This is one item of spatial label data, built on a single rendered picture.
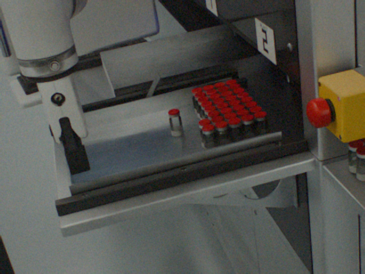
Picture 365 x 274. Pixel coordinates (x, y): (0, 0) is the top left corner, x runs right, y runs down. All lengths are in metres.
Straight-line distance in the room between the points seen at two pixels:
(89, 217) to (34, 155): 2.26
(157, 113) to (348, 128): 0.46
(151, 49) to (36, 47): 0.66
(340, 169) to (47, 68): 0.45
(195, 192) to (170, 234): 1.41
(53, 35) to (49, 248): 1.64
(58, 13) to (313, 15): 0.35
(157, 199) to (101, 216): 0.08
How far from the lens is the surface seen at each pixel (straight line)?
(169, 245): 2.22
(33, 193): 2.78
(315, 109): 0.78
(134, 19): 1.83
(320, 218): 0.98
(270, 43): 0.99
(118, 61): 1.45
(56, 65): 0.83
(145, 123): 1.10
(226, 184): 0.88
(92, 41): 1.80
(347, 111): 0.77
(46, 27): 0.82
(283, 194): 1.05
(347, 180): 0.86
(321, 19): 0.82
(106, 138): 1.07
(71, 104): 0.84
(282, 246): 1.25
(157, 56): 1.44
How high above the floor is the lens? 1.35
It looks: 27 degrees down
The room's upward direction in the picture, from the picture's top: 10 degrees counter-clockwise
